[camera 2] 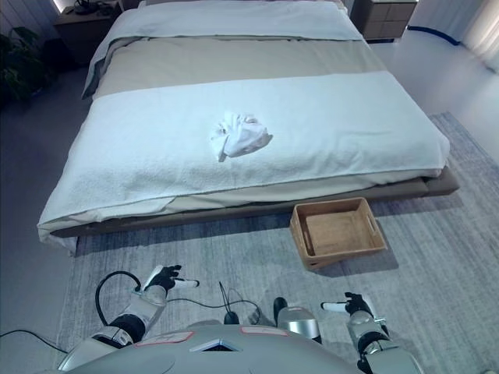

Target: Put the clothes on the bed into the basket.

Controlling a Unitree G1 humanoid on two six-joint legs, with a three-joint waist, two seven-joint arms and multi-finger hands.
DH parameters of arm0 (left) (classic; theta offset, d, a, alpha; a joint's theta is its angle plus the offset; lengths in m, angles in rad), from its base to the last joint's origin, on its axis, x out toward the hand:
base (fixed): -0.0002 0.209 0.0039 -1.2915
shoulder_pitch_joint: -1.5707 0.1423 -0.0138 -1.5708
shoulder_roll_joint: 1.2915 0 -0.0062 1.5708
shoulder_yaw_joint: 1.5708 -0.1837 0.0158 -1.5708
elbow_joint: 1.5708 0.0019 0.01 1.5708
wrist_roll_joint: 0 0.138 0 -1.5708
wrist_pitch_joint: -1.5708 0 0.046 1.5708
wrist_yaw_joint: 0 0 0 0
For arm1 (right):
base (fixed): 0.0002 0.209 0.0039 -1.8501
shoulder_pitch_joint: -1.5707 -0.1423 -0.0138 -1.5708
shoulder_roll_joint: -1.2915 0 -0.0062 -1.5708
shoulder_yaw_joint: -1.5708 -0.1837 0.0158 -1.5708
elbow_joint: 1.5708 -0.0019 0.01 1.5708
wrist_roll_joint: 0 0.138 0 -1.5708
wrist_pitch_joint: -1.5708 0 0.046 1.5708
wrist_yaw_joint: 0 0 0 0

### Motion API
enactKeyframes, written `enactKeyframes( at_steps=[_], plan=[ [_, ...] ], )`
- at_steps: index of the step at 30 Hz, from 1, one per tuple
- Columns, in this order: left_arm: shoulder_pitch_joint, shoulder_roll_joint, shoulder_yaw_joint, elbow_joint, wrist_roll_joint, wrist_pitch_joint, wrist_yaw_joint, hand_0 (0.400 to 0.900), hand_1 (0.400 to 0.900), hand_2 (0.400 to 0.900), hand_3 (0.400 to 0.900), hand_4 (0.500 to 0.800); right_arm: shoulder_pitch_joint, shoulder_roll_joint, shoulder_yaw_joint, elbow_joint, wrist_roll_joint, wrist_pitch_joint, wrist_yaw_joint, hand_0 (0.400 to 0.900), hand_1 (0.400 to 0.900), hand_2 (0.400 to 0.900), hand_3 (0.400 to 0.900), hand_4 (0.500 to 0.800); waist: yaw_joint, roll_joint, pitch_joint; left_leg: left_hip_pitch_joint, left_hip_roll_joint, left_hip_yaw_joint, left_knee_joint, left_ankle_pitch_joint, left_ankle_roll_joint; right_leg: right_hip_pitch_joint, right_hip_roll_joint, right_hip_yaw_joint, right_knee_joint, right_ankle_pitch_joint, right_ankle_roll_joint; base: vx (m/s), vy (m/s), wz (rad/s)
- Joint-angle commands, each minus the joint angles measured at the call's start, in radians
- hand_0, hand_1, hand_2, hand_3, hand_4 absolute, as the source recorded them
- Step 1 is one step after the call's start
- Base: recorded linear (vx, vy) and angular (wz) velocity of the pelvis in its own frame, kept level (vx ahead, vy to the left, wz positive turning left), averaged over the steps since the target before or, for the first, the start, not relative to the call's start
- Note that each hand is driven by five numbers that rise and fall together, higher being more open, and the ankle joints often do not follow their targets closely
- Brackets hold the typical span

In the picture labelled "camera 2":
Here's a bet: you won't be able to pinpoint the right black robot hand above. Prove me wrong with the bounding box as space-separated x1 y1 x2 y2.
320 291 377 319

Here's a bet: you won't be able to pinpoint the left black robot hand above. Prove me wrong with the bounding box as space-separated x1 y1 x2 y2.
143 264 200 300

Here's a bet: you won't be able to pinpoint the white clothes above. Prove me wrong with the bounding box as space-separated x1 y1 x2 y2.
208 110 274 163

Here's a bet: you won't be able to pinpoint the woven wicker basket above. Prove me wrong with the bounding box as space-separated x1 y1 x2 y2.
288 196 388 271

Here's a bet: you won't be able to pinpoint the cream bed sheet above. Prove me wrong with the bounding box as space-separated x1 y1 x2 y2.
37 165 444 251

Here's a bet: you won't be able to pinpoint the brown bed base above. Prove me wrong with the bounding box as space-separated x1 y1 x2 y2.
49 166 462 239

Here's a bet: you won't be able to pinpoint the pale folded bed cover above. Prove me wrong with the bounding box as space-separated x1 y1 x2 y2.
87 0 366 77

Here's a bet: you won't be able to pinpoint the right silver robot leg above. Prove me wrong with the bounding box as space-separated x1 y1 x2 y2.
271 297 324 346

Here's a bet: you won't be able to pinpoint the beige duvet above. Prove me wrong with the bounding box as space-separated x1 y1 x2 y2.
80 35 391 103

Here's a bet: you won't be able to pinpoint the wooden nightstand with clutter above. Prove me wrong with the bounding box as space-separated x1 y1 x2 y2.
53 4 120 66

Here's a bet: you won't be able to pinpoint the dark green house plant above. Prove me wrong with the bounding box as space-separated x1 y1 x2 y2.
0 27 60 103

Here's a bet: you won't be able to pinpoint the black items on nightstand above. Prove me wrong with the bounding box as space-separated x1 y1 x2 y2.
73 0 115 16

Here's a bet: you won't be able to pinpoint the blue curved tube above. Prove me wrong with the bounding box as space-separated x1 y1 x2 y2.
406 23 464 48

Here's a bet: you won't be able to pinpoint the wooden nightstand with drawers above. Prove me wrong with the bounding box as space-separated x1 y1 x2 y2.
348 0 411 43

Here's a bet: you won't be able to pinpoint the white curtain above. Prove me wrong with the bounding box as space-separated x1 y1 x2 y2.
461 0 499 74

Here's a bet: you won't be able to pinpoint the thick black wrist cable loop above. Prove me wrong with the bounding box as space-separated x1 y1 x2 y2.
94 270 144 329

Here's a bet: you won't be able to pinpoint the thin black floor cable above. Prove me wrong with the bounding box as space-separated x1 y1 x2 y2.
0 329 62 348
166 281 263 325

